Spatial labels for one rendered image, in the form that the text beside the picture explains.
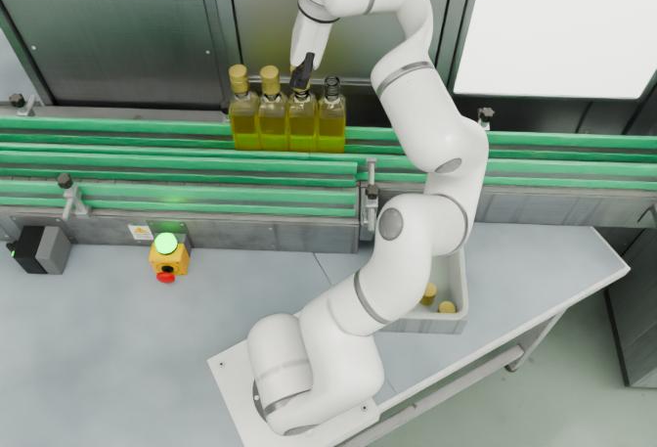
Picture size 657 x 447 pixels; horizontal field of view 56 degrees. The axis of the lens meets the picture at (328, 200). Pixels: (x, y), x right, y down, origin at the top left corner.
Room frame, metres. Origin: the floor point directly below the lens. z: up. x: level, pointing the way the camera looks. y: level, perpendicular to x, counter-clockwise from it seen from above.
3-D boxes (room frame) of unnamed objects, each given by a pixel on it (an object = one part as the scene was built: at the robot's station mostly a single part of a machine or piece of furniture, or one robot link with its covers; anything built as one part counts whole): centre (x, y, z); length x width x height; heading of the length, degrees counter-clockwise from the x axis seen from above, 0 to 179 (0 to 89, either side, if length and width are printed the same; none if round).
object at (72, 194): (0.67, 0.52, 0.94); 0.07 x 0.04 x 0.13; 178
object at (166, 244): (0.64, 0.35, 0.84); 0.04 x 0.04 x 0.03
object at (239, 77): (0.83, 0.17, 1.14); 0.04 x 0.04 x 0.04
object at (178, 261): (0.64, 0.35, 0.79); 0.07 x 0.07 x 0.07; 88
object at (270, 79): (0.82, 0.11, 1.14); 0.04 x 0.04 x 0.04
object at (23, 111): (0.92, 0.67, 0.94); 0.07 x 0.04 x 0.13; 178
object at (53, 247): (0.65, 0.63, 0.79); 0.08 x 0.08 x 0.08; 88
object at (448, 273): (0.58, -0.20, 0.80); 0.22 x 0.17 x 0.09; 178
